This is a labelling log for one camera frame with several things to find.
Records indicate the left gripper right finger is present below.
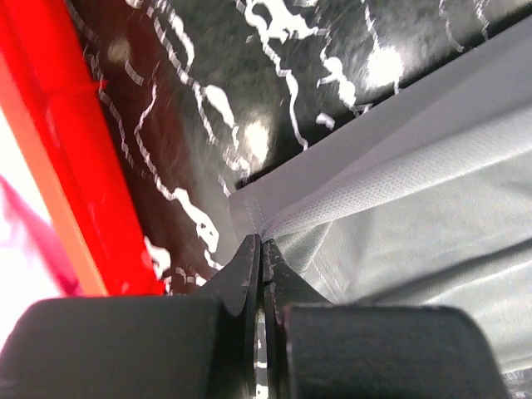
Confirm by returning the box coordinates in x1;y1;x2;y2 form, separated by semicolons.
262;240;509;398

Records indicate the dark grey t-shirt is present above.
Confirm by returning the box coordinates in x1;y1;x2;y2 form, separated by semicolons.
229;18;531;372

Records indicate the red plastic bin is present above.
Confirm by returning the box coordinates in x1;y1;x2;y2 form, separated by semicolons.
1;1;164;296

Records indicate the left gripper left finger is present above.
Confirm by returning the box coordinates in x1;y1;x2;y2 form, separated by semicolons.
1;235;261;398

